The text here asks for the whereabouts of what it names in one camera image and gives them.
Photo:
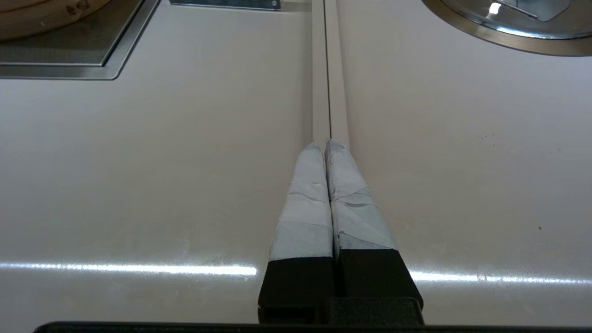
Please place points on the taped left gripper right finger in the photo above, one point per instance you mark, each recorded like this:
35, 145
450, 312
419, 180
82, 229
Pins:
360, 231

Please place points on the bamboo steamer stack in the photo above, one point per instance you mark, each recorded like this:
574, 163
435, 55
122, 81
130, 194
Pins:
37, 18

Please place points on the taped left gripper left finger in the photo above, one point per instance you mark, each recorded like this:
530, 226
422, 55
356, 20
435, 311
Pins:
305, 217

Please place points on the steel warming tray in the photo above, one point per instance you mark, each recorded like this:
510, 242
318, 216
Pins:
69, 51

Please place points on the clear acrylic sign holder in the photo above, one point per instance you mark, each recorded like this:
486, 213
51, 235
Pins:
222, 3

